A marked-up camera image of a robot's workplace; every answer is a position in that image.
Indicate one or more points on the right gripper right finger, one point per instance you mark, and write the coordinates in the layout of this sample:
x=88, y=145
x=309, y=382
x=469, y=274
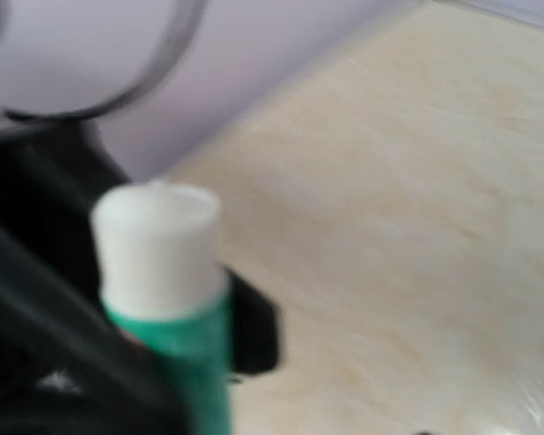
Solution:
x=43, y=313

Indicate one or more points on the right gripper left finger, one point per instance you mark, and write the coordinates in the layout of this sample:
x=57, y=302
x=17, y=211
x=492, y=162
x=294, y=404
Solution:
x=50, y=178

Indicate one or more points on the white green glue stick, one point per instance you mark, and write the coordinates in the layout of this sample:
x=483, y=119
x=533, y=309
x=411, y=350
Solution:
x=163, y=285

